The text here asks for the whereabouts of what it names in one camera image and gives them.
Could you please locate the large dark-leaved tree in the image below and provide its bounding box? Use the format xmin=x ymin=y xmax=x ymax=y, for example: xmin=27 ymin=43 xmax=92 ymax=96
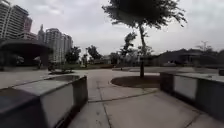
xmin=101 ymin=0 xmax=188 ymax=80

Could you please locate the slender small tree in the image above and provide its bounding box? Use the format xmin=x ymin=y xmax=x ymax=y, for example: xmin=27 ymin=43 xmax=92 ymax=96
xmin=119 ymin=31 xmax=138 ymax=69

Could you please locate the low dark-roofed building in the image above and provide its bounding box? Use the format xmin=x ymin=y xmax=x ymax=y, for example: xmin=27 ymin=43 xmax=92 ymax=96
xmin=152 ymin=48 xmax=224 ymax=68

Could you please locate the round brown soil tree bed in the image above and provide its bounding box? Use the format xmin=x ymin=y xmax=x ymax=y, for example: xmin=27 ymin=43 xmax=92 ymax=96
xmin=110 ymin=75 xmax=161 ymax=89

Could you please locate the pale high-rise building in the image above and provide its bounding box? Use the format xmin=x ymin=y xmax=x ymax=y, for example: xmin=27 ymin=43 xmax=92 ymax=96
xmin=37 ymin=24 xmax=74 ymax=64

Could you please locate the low dark stone planter wall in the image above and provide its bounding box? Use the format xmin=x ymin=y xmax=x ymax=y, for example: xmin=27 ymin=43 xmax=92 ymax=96
xmin=0 ymin=74 xmax=89 ymax=128
xmin=159 ymin=71 xmax=224 ymax=122

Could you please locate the row of distant trees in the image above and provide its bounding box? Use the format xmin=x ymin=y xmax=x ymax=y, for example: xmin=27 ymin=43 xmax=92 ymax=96
xmin=64 ymin=44 xmax=122 ymax=66

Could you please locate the tall grey tower building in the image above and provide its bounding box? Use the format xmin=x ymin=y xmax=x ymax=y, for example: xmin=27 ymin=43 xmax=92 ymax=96
xmin=0 ymin=0 xmax=34 ymax=42

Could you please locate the grey concrete paved plaza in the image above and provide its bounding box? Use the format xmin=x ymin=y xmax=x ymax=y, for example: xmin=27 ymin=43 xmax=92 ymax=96
xmin=0 ymin=67 xmax=224 ymax=128

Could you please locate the dark round-roofed pavilion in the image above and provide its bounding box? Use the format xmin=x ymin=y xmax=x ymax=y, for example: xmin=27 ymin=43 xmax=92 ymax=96
xmin=0 ymin=38 xmax=55 ymax=70

